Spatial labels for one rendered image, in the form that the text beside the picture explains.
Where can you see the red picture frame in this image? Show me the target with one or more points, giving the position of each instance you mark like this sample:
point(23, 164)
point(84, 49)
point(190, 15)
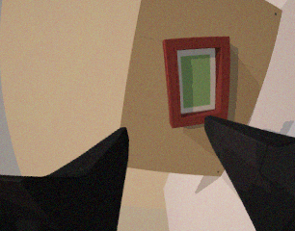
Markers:
point(197, 76)

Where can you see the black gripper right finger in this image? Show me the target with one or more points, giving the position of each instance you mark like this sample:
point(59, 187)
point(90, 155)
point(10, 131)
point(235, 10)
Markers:
point(261, 167)

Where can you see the tan flat board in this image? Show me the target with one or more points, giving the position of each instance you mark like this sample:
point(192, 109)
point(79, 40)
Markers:
point(252, 27)

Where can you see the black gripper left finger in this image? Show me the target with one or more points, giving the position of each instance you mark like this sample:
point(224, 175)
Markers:
point(84, 195)

